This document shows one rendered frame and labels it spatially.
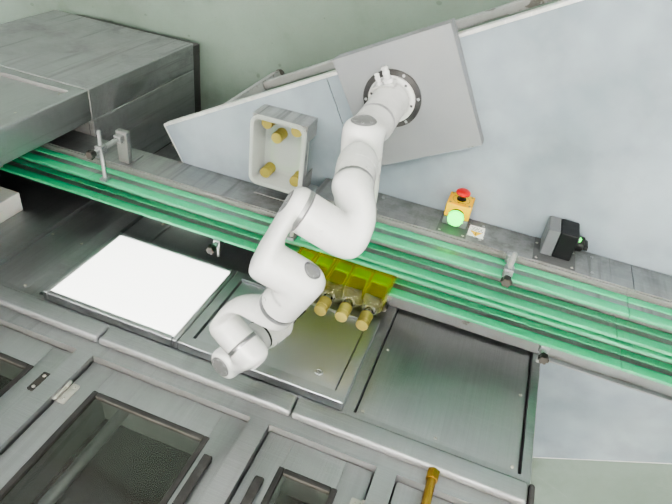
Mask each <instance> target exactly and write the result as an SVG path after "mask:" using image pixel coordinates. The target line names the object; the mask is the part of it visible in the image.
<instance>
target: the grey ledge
mask: <svg viewBox="0 0 672 504"><path fill-rule="evenodd" d="M389 305H390V306H393V307H396V308H399V309H402V310H405V311H408V312H411V313H415V314H418V315H421V316H424V317H427V318H430V319H433V320H436V321H439V322H442V323H445V324H448V325H451V326H454V327H457V328H460V329H463V330H466V331H469V332H472V333H476V334H479V335H482V336H485V337H488V338H491V339H494V340H497V341H500V342H503V343H506V344H509V345H512V346H515V347H518V348H521V349H524V350H527V351H530V352H534V353H537V354H539V352H538V347H539V344H537V343H534V342H531V341H528V340H525V339H522V338H519V337H516V336H512V335H509V334H506V333H503V332H500V331H497V330H494V329H491V328H488V327H485V326H482V325H479V324H475V323H472V322H469V321H466V320H463V319H460V318H457V317H454V316H451V315H448V314H445V313H442V312H438V311H435V310H432V309H429V308H426V307H423V306H420V305H417V304H414V303H411V302H408V301H404V300H401V299H398V298H395V297H392V299H391V301H390V303H389ZM548 357H549V362H550V363H553V364H556V365H559V366H562V367H565V368H569V369H572V370H575V371H578V372H581V373H584V374H587V375H590V376H593V377H596V378H599V379H602V380H605V381H608V382H611V383H614V384H617V385H620V386H623V387H626V388H629V389H632V390H635V391H638V392H641V393H644V394H647V395H650V396H654V397H657V398H660V399H663V400H666V401H669V402H672V387H670V386H667V385H664V384H661V383H658V382H654V381H651V380H648V379H645V378H642V377H639V376H636V375H633V374H630V373H627V372H624V371H621V370H617V369H614V368H611V367H608V366H605V365H602V364H599V363H596V362H593V361H590V360H587V359H583V358H580V357H577V356H574V355H571V354H568V353H565V352H562V351H559V350H556V349H553V348H550V350H549V352H548Z"/></svg>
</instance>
